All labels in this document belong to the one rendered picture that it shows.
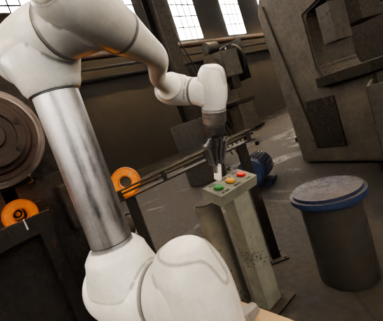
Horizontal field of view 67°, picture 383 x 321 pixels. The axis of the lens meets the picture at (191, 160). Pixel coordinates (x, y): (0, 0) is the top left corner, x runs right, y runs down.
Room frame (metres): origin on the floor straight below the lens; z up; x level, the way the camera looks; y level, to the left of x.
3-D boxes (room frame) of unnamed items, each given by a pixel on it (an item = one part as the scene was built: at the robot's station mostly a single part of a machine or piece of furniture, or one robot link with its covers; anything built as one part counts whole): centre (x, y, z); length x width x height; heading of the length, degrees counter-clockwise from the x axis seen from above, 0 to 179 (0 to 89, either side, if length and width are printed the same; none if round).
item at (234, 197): (1.21, -0.13, 0.31); 0.24 x 0.16 x 0.62; 128
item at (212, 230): (1.31, 0.00, 0.26); 0.12 x 0.12 x 0.52
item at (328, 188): (1.23, -0.52, 0.22); 0.32 x 0.32 x 0.43
